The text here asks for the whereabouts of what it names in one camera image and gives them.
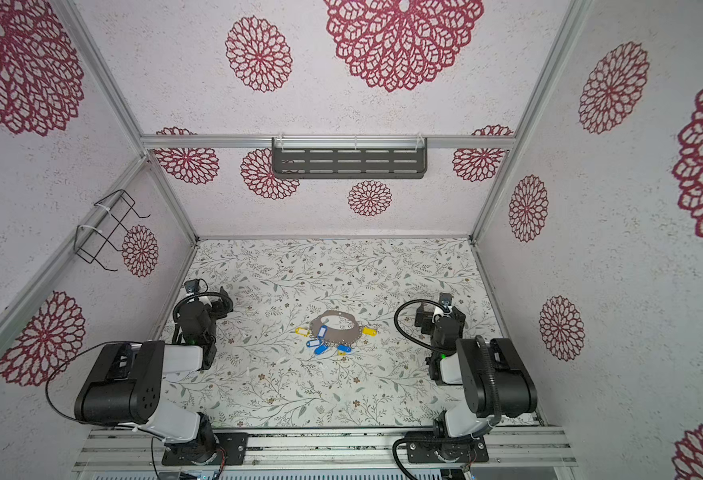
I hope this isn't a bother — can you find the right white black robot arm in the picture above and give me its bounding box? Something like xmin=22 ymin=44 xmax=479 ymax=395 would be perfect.
xmin=401 ymin=304 xmax=537 ymax=469

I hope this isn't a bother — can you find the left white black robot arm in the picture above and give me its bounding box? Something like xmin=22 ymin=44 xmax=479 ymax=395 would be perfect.
xmin=73 ymin=290 xmax=248 ymax=470

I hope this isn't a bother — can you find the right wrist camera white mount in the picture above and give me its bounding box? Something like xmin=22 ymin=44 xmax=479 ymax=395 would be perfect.
xmin=433 ymin=292 xmax=453 ymax=319

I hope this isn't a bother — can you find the black wire wall rack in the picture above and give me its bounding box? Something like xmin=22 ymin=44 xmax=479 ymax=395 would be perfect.
xmin=72 ymin=188 xmax=151 ymax=273

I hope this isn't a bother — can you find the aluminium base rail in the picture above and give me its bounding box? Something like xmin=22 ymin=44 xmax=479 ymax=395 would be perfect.
xmin=72 ymin=426 xmax=577 ymax=473

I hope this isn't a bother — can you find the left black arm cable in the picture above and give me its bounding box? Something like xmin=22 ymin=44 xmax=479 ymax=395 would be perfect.
xmin=44 ymin=340 xmax=142 ymax=428

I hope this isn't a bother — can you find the black slotted wall shelf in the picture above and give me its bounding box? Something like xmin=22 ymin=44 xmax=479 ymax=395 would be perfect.
xmin=271 ymin=137 xmax=429 ymax=180

